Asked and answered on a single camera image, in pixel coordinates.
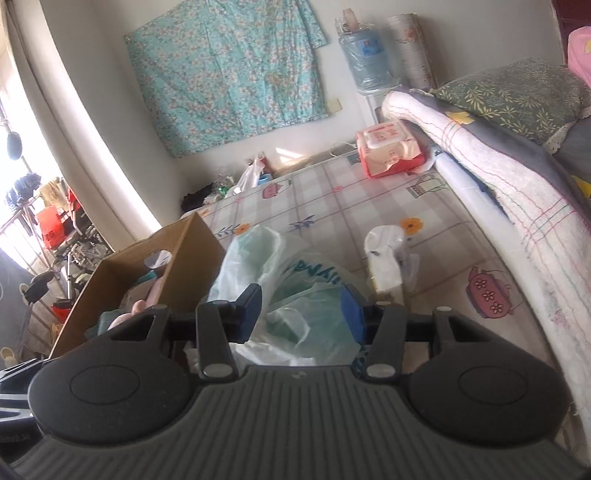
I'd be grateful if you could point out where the black cloth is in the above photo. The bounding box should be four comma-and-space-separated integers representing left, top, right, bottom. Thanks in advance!
181, 184, 214, 213

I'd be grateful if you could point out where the blue water bottle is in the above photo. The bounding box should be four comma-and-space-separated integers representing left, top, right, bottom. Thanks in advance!
338, 9, 402, 95

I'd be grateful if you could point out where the teal floral wall cloth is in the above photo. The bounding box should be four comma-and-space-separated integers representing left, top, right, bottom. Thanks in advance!
124, 0, 329, 159

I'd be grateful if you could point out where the pale green plastic bag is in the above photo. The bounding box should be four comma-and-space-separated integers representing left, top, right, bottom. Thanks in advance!
185, 224, 375, 370

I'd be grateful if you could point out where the white water dispenser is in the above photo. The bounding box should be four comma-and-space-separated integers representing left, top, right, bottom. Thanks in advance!
358, 85, 404, 125

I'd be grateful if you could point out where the grey blanket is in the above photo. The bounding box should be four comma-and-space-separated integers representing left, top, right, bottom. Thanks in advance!
416, 88, 591, 222

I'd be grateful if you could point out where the rolled floral mat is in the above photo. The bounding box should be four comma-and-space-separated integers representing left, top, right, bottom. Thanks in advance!
387, 13, 437, 90

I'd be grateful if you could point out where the green floral pillow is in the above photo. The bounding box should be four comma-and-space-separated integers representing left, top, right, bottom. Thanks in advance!
434, 58, 591, 153

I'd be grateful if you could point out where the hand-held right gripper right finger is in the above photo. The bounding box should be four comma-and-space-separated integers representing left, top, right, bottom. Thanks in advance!
341, 285, 481, 380

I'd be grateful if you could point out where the small white plastic bag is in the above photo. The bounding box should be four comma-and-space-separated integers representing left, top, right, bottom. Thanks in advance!
235, 154, 269, 195

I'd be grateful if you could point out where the white stitched quilt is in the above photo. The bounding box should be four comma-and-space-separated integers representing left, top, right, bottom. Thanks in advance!
381, 90, 591, 416

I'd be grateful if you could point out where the pink wet wipes pack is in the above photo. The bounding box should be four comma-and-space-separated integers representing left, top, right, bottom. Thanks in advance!
355, 121, 426, 180

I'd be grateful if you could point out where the printed plaid mat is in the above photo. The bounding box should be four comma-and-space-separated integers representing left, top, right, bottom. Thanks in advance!
185, 152, 568, 370

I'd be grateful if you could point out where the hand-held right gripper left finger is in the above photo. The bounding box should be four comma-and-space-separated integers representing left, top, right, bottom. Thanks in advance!
111, 283, 263, 381

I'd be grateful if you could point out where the brown cardboard box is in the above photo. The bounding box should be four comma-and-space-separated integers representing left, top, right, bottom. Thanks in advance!
48, 212, 227, 358

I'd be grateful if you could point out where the pink garment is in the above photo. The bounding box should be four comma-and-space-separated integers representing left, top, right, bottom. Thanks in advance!
567, 27, 591, 88

